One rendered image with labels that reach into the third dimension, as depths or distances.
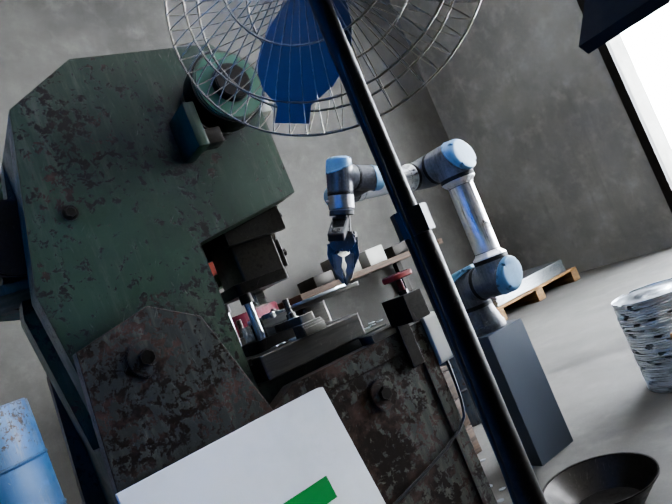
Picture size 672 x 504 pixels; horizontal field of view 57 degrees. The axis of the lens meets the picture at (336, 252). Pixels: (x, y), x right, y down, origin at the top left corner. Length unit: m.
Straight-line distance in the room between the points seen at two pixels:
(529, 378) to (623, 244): 4.26
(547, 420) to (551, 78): 4.59
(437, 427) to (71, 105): 1.17
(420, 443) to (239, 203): 0.75
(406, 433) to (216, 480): 0.51
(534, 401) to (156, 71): 1.54
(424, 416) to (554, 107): 5.06
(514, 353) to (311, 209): 3.96
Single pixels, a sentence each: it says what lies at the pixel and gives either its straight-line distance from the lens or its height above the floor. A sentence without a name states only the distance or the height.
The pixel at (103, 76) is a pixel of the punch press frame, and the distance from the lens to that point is 1.59.
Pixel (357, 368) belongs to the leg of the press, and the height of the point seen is 0.58.
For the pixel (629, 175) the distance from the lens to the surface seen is 6.15.
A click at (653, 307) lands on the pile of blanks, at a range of 2.39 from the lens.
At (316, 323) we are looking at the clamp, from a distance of 1.50.
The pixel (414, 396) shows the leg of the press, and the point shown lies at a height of 0.45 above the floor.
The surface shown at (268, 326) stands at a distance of 1.63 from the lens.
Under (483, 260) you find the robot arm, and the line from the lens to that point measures 2.04.
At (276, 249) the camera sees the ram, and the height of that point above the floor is 0.94.
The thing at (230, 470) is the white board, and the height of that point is 0.52.
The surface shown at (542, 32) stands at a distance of 6.43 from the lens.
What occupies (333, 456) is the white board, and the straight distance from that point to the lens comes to 1.44.
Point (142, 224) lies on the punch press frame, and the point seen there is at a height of 1.08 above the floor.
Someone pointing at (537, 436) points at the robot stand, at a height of 0.09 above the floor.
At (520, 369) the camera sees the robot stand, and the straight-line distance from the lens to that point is 2.16.
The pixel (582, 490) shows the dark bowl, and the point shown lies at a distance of 1.92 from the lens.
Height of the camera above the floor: 0.78
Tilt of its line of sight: 3 degrees up
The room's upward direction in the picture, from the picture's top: 22 degrees counter-clockwise
